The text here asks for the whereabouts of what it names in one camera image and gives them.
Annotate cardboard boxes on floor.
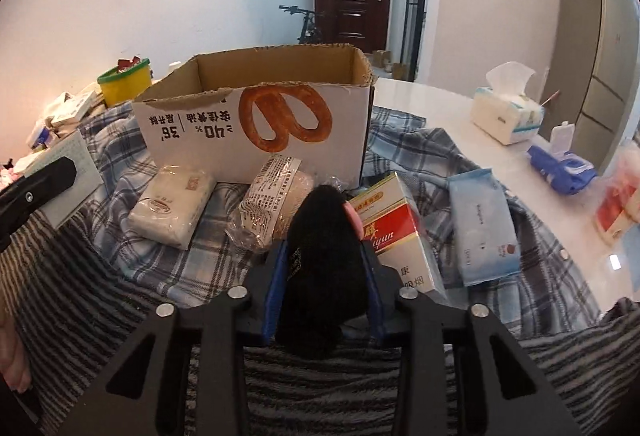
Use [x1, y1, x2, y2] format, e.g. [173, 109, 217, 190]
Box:
[368, 50, 408, 80]

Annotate blue plaid shirt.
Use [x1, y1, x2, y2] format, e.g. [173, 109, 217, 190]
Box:
[74, 101, 601, 342]

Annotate grey striped towel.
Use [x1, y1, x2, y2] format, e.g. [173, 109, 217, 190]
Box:
[1, 216, 639, 435]

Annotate black plush pouch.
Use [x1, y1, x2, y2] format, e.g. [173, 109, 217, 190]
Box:
[276, 185, 369, 358]

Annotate bun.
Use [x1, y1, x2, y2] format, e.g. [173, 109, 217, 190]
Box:
[226, 155, 316, 253]

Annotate person's left hand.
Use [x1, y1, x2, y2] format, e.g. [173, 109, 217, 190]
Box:
[0, 306, 32, 394]

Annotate white tissue packet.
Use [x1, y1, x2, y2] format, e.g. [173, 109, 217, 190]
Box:
[128, 166, 216, 251]

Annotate white tissue box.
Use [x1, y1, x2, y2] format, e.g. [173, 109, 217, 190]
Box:
[470, 61, 544, 145]

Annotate black bicycle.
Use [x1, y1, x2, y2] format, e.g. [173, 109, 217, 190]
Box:
[278, 4, 322, 44]

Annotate light blue wipes pack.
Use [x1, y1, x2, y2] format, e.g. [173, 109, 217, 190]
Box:
[448, 168, 521, 286]

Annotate long white medicine box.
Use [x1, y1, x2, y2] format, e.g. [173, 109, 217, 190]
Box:
[23, 131, 102, 229]

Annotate blue wet wipes pack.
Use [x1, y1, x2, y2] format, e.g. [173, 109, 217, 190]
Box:
[527, 122, 597, 195]

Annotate beige refrigerator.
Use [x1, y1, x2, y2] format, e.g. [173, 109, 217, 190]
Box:
[540, 0, 639, 174]

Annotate open cardboard box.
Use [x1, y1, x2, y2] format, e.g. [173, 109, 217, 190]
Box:
[132, 44, 375, 189]

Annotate red white cigarette pack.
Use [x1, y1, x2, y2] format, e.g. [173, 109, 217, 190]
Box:
[350, 171, 448, 304]

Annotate yellow green tub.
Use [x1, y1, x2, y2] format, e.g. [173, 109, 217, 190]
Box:
[96, 56, 152, 107]

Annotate white blue medicine box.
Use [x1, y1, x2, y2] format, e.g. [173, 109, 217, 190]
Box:
[50, 91, 96, 128]

